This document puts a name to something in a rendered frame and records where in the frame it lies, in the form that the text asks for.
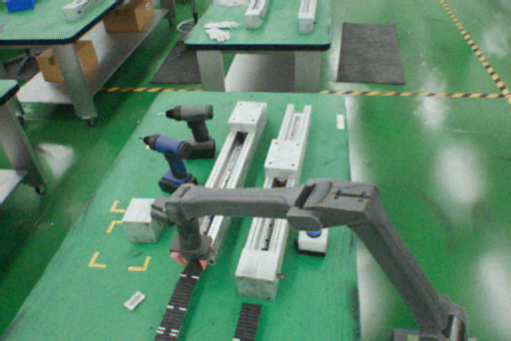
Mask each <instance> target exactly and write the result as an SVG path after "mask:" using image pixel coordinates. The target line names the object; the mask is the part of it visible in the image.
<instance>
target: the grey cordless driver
mask: <svg viewBox="0 0 511 341"><path fill-rule="evenodd" d="M160 115H166V117H167V118H170V119H174V120H175V121H176V122H181V121H184V122H187V125H188V127H189V129H191V130H192V133H193V136H192V137H189V138H188V139H187V140H186V142H188V143H189V144H191V146H192V152H191V154H190V155H189V157H188V159H214V158H215V149H216V146H215V142H216V140H215V139H212V137H210V136H208V134H209V131H208V127H207V125H206V122H205V121H207V120H208V119H210V120H211V119H212V118H213V117H214V111H213V106H212V105H208V104H202V105H184V106H175V107H174V108H172V109H170V110H167V111H166V113H165V114H160ZM186 160H187V159H186Z"/></svg>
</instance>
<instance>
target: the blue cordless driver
mask: <svg viewBox="0 0 511 341"><path fill-rule="evenodd" d="M139 139H140V140H143V141H144V144H146V145H148V146H149V148H150V149H151V150H152V151H155V152H159V153H161V154H163V155H164V158H165V159H166V161H167V162H168V164H169V167H170V169H169V170H167V172H166V173H164V174H163V177H161V178H160V180H159V182H158V184H159V187H160V189H161V190H162V191H164V192H169V193H171V194H173V193H174V192H175V191H176V190H177V189H178V188H179V187H180V185H182V184H186V183H194V184H195V185H198V183H197V178H196V177H194V176H193V174H192V173H189V172H187V170H186V165H185V163H184V161H183V159H187V158H188V157H189V155H190V154H191V152H192V146H191V144H189V143H188V142H186V141H184V140H178V139H174V138H172V137H166V136H163V135H159V134H153V135H151V136H145V137H144V138H142V137H139Z"/></svg>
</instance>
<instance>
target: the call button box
mask: <svg viewBox="0 0 511 341"><path fill-rule="evenodd" d="M327 237H328V228H325V229H322V230H321V231H320V234H319V235H318V236H310V235H309V234H307V232H306V231H300V232H299V237H298V238H295V239H294V244H298V254H303V255H309V256H321V257H325V252H326V245H327Z"/></svg>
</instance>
